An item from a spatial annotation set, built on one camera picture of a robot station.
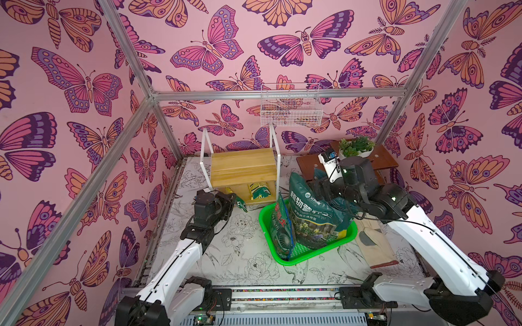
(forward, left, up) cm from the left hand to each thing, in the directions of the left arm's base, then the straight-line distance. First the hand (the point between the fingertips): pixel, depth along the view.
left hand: (239, 190), depth 80 cm
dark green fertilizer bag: (-12, -28, -3) cm, 30 cm away
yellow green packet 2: (+10, -7, -14) cm, 19 cm away
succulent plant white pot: (+16, -49, +9) cm, 53 cm away
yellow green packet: (-3, 0, -5) cm, 6 cm away
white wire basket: (+49, -23, +7) cm, 55 cm away
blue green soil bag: (-15, -17, -6) cm, 23 cm away
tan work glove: (-13, -56, -21) cm, 61 cm away
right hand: (-4, -27, +13) cm, 31 cm away
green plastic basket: (-5, -10, -12) cm, 17 cm away
